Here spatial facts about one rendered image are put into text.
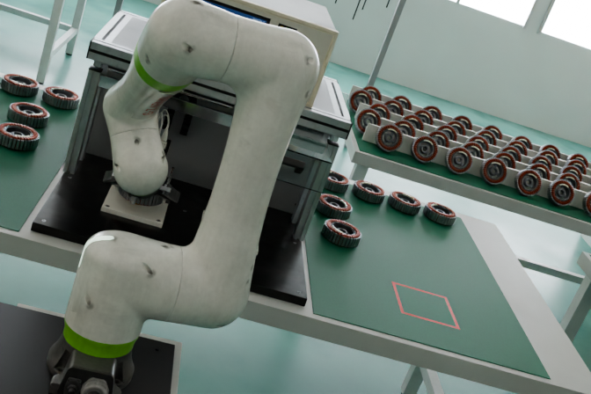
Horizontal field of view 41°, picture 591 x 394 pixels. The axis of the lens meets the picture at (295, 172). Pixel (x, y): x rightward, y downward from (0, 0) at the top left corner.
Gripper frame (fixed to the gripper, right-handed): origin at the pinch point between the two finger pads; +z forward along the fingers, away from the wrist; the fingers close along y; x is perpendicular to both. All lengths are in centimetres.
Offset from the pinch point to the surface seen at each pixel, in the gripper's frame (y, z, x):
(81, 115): -19.8, 2.4, 13.9
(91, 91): -19.0, -0.4, 20.0
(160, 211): 5.7, 2.3, -3.5
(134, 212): -0.2, -1.8, -5.9
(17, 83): -48, 52, 27
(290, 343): 67, 116, -27
